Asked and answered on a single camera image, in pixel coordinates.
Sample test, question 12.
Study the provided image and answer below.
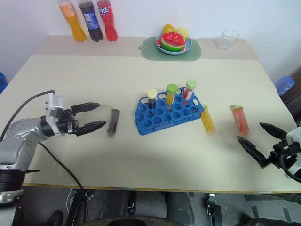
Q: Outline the yellow liquid tube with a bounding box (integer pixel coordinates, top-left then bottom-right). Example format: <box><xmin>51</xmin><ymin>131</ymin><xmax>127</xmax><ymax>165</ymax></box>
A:
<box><xmin>201</xmin><ymin>104</ymin><xmax>217</xmax><ymax>136</ymax></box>

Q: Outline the blue test tube rack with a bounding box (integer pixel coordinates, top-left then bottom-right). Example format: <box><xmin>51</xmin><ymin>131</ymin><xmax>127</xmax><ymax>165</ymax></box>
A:
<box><xmin>134</xmin><ymin>87</ymin><xmax>204</xmax><ymax>136</ymax></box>

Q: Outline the black cable over table edge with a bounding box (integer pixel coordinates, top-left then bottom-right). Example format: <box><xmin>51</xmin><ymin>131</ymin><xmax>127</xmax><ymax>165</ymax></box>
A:
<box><xmin>38</xmin><ymin>142</ymin><xmax>85</xmax><ymax>190</ymax></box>

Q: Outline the toy orange pepper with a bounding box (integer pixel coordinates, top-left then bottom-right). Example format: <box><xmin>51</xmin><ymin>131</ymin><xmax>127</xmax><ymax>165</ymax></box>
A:
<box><xmin>162</xmin><ymin>23</ymin><xmax>177</xmax><ymax>35</ymax></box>

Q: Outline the light blue plate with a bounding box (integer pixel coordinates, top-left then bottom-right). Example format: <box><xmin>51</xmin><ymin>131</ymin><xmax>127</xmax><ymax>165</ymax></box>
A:
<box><xmin>155</xmin><ymin>35</ymin><xmax>193</xmax><ymax>56</ymax></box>

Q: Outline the red soda bottle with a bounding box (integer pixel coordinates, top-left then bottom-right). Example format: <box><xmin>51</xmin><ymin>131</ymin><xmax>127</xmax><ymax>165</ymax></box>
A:
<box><xmin>96</xmin><ymin>0</ymin><xmax>119</xmax><ymax>42</ymax></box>

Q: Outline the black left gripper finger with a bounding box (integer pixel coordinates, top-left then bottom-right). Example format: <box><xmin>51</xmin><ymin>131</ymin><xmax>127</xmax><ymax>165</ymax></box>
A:
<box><xmin>75</xmin><ymin>121</ymin><xmax>107</xmax><ymax>137</ymax></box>
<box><xmin>71</xmin><ymin>102</ymin><xmax>102</xmax><ymax>116</ymax></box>

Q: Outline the green silicone mat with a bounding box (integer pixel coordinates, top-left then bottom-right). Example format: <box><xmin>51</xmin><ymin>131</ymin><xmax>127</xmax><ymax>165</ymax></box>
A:
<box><xmin>138</xmin><ymin>36</ymin><xmax>202</xmax><ymax>62</ymax></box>

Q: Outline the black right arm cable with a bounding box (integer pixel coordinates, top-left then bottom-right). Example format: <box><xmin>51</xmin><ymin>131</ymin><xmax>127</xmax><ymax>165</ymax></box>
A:
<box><xmin>278</xmin><ymin>152</ymin><xmax>301</xmax><ymax>183</ymax></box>

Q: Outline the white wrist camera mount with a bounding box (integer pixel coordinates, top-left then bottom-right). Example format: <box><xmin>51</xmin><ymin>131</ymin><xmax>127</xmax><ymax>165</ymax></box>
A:
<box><xmin>44</xmin><ymin>92</ymin><xmax>65</xmax><ymax>137</ymax></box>
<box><xmin>284</xmin><ymin>127</ymin><xmax>301</xmax><ymax>179</ymax></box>

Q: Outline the blue plastic crate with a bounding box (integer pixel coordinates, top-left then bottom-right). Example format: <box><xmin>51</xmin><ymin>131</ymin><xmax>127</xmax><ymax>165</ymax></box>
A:
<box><xmin>0</xmin><ymin>71</ymin><xmax>9</xmax><ymax>93</ymax></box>

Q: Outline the black table clamp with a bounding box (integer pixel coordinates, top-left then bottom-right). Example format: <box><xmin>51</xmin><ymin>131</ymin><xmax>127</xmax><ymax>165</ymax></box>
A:
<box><xmin>206</xmin><ymin>192</ymin><xmax>223</xmax><ymax>226</ymax></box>

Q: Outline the black table frame leg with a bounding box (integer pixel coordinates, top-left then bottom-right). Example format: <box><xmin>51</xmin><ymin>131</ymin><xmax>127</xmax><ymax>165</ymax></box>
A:
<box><xmin>64</xmin><ymin>188</ymin><xmax>96</xmax><ymax>226</ymax></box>

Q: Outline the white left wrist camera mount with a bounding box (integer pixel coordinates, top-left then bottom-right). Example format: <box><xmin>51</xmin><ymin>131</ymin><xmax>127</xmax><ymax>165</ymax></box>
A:
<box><xmin>44</xmin><ymin>92</ymin><xmax>65</xmax><ymax>137</ymax></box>

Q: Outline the orange soda bottle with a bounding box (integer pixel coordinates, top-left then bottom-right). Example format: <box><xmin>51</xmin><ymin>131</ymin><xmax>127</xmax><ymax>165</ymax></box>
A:
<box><xmin>58</xmin><ymin>0</ymin><xmax>87</xmax><ymax>43</ymax></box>

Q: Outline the blue stool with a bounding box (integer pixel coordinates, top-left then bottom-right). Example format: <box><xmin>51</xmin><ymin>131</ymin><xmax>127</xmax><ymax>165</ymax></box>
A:
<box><xmin>274</xmin><ymin>75</ymin><xmax>296</xmax><ymax>96</ymax></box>

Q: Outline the dark tube with yellow cap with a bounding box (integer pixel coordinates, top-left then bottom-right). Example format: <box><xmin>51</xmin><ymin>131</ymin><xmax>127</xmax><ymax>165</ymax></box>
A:
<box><xmin>146</xmin><ymin>89</ymin><xmax>158</xmax><ymax>110</ymax></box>

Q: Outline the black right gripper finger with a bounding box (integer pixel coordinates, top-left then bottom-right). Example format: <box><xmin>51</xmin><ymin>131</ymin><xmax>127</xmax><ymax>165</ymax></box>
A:
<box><xmin>236</xmin><ymin>135</ymin><xmax>269</xmax><ymax>169</ymax></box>
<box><xmin>259</xmin><ymin>122</ymin><xmax>288</xmax><ymax>142</ymax></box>

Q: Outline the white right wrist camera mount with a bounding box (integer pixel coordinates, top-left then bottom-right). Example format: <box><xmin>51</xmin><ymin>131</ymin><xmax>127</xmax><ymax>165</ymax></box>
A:
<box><xmin>284</xmin><ymin>127</ymin><xmax>301</xmax><ymax>179</ymax></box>

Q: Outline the dark cola bottle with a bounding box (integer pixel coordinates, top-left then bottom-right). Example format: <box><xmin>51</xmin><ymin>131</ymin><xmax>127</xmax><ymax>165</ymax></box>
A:
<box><xmin>78</xmin><ymin>0</ymin><xmax>104</xmax><ymax>43</ymax></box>

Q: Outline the cream table cover sheet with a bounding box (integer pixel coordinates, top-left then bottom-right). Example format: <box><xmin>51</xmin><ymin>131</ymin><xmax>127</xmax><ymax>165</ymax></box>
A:
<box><xmin>0</xmin><ymin>54</ymin><xmax>301</xmax><ymax>194</ymax></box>

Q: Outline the clear plastic cup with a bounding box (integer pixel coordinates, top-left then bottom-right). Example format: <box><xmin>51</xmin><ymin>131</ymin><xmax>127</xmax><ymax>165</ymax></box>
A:
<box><xmin>218</xmin><ymin>29</ymin><xmax>240</xmax><ymax>53</ymax></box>

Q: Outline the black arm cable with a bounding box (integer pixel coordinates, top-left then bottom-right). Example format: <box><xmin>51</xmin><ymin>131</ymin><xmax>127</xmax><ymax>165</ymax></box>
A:
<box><xmin>0</xmin><ymin>90</ymin><xmax>56</xmax><ymax>142</ymax></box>
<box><xmin>278</xmin><ymin>152</ymin><xmax>301</xmax><ymax>183</ymax></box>

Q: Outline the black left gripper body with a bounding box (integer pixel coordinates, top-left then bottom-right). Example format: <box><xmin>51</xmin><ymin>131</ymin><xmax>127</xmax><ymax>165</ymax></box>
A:
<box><xmin>56</xmin><ymin>107</ymin><xmax>80</xmax><ymax>136</ymax></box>

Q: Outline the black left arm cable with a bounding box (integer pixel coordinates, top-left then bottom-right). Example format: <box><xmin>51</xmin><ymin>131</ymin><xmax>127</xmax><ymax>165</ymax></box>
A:
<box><xmin>0</xmin><ymin>90</ymin><xmax>56</xmax><ymax>142</ymax></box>

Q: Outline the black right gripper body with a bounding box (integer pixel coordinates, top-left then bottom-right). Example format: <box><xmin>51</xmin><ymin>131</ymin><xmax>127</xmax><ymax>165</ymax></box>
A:
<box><xmin>265</xmin><ymin>141</ymin><xmax>301</xmax><ymax>169</ymax></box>

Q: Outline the orange tube with green cap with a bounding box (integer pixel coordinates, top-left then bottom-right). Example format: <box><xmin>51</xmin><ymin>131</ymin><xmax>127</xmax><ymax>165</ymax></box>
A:
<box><xmin>166</xmin><ymin>83</ymin><xmax>178</xmax><ymax>105</ymax></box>

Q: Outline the dark grey rounded shape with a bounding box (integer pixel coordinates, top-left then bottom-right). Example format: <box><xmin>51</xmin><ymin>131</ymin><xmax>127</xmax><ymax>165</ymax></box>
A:
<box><xmin>164</xmin><ymin>191</ymin><xmax>196</xmax><ymax>226</ymax></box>

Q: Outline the black round base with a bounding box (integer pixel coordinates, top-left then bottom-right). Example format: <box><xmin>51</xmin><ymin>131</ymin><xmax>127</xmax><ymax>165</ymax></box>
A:
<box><xmin>86</xmin><ymin>215</ymin><xmax>196</xmax><ymax>226</ymax></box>

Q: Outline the red tube with green cap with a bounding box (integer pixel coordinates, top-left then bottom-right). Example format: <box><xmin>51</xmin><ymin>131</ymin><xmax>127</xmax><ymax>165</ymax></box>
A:
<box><xmin>183</xmin><ymin>79</ymin><xmax>198</xmax><ymax>101</ymax></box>

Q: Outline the dark brown chair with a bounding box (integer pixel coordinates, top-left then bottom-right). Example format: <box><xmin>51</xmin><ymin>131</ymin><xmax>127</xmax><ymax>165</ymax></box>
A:
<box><xmin>280</xmin><ymin>74</ymin><xmax>301</xmax><ymax>127</ymax></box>

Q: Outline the toy watermelon slice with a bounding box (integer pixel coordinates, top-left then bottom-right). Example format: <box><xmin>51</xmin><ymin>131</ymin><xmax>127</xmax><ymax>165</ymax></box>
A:
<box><xmin>157</xmin><ymin>32</ymin><xmax>187</xmax><ymax>52</ymax></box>

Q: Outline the black shoe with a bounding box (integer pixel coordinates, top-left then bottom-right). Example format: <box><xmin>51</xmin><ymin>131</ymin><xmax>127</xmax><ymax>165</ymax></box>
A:
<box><xmin>44</xmin><ymin>210</ymin><xmax>64</xmax><ymax>226</ymax></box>

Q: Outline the black ribbed robot waist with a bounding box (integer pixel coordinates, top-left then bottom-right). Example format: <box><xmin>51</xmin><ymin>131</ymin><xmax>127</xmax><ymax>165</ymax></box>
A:
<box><xmin>0</xmin><ymin>168</ymin><xmax>41</xmax><ymax>193</ymax></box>

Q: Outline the dark green rounded shape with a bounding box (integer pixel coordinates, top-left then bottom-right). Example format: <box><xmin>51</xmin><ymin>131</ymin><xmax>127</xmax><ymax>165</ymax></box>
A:
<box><xmin>243</xmin><ymin>217</ymin><xmax>301</xmax><ymax>226</ymax></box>

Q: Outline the toy yellow fruit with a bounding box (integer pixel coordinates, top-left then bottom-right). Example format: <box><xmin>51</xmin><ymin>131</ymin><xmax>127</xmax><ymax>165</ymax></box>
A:
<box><xmin>175</xmin><ymin>26</ymin><xmax>191</xmax><ymax>40</ymax></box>

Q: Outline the orange-red liquid tube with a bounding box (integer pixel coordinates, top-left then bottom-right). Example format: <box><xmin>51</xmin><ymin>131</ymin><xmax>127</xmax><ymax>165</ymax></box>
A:
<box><xmin>230</xmin><ymin>105</ymin><xmax>251</xmax><ymax>137</ymax></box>

